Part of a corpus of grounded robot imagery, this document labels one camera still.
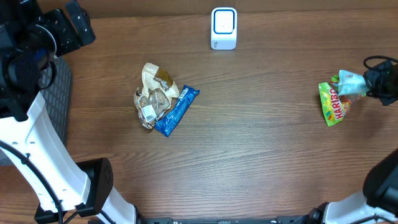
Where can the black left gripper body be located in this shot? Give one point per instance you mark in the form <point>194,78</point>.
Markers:
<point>66,38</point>

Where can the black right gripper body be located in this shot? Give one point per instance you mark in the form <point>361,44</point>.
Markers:
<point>384,84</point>

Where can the light teal snack packet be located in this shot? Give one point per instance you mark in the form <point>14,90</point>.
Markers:
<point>351,84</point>

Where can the green gummy candy bag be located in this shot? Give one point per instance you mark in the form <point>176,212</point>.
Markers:
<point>335,107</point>

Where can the beige brown snack bag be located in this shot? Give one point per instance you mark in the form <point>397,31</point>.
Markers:
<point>155,98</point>

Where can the blue cookie packet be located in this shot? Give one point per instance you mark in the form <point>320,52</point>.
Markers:
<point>168,123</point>

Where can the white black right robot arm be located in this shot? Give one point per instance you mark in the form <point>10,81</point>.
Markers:
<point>378,199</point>

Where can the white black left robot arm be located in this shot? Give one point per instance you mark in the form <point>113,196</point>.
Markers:
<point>30,41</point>

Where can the white barcode scanner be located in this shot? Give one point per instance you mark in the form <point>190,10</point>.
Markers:
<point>224,27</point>

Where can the grey plastic mesh basket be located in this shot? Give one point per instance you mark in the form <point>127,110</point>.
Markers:
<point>56,93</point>

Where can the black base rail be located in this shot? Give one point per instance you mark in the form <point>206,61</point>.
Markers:
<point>277,220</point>

